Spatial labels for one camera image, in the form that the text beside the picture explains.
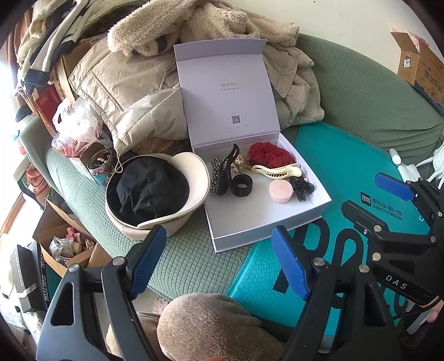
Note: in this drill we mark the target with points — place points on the red box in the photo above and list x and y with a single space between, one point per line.
48 104

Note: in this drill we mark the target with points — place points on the black wide hair band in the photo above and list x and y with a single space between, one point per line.
240 194

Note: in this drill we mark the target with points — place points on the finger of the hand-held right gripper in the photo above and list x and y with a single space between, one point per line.
392 187
364 218

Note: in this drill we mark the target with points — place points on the white gift box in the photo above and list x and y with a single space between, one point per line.
225 86

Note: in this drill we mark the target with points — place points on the pink round compact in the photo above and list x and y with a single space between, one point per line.
281 191

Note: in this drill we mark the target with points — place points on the white sweatshirt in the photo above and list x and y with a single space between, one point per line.
433 163

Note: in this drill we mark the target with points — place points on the red fuzzy scrunchie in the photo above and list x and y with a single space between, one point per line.
270 154

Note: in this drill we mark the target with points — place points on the brown cardboard box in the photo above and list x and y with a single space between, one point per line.
71 59

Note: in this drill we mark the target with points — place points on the beige puffer jacket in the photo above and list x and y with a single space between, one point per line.
138 97

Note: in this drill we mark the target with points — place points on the beige cap black lining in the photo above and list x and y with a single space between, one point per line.
194 173

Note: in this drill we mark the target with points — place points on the pink printed box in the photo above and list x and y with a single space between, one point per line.
34 178

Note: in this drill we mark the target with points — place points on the open cardboard box of clutter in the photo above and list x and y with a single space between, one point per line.
69 250

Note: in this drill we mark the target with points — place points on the pile of clothes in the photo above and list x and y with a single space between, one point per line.
52 41

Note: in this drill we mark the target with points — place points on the cream hair clip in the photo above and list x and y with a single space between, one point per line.
274 172

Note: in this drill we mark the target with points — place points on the person's leg beige fleece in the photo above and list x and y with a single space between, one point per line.
208 326

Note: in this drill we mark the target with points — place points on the black bow pearl hair clip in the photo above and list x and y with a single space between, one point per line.
301 189

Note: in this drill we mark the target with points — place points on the black printed box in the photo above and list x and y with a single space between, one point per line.
31 277

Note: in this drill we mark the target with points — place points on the beige fleece coat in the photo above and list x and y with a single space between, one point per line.
215 24

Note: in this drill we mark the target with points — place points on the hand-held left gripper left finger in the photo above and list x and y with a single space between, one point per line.
147 260

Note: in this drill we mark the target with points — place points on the clear bear hair clip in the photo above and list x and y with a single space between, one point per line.
241 165

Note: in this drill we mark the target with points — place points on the teal bubble mailer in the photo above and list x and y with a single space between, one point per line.
347 156

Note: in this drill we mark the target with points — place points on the person's right hand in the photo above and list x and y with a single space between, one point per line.
433 312

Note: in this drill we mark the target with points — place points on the white plastic tube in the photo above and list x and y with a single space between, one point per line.
394 155

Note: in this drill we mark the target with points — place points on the white plastic bag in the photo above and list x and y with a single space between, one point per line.
74 125

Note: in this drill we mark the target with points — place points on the patterned tin can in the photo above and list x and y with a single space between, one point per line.
100 170

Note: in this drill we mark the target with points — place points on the labelled cardboard box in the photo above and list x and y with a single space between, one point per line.
430 73

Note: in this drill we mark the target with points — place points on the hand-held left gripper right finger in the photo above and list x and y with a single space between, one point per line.
289 263

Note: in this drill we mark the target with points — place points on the black white checkered scrunchie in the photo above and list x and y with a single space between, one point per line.
215 180

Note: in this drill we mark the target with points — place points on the green sofa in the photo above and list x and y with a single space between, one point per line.
347 86

